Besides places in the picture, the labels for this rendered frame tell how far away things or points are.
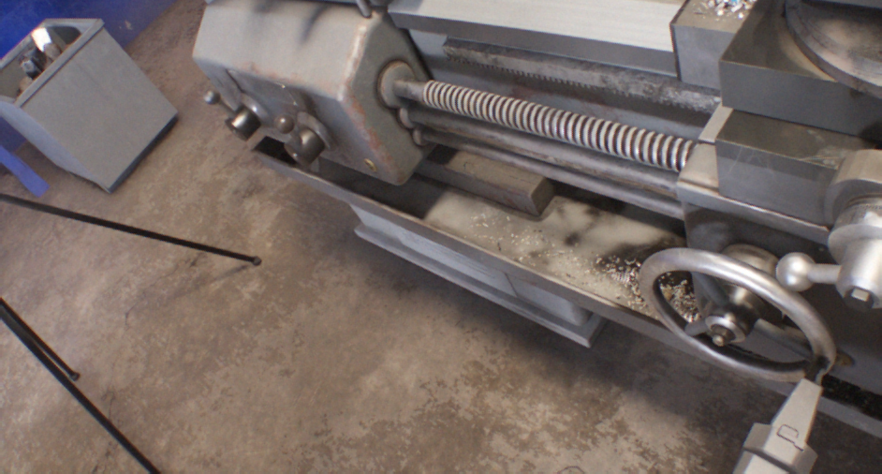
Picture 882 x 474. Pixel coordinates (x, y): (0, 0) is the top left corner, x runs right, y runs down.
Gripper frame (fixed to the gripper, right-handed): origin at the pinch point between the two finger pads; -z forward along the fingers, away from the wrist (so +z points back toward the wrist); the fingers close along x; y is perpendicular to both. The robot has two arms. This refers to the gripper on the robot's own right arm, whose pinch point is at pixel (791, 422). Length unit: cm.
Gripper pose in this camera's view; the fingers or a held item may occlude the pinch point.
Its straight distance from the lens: 66.2
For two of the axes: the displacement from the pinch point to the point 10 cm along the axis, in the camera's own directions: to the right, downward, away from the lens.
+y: -7.6, -3.7, 5.4
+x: -2.9, -5.5, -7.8
